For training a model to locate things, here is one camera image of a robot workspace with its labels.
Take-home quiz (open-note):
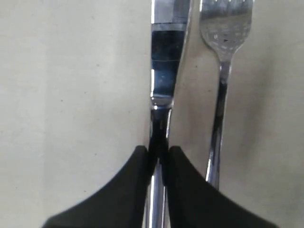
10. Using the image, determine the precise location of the silver metal fork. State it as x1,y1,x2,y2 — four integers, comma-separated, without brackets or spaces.
199,0,254,189

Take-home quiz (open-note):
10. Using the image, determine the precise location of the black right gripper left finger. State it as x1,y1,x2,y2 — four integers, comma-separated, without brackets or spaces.
44,145,152,228

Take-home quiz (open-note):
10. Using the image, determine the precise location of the silver table knife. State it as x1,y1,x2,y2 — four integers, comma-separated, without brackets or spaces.
144,0,192,228

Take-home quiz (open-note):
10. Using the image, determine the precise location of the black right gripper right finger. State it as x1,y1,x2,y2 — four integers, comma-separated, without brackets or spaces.
159,146,277,228

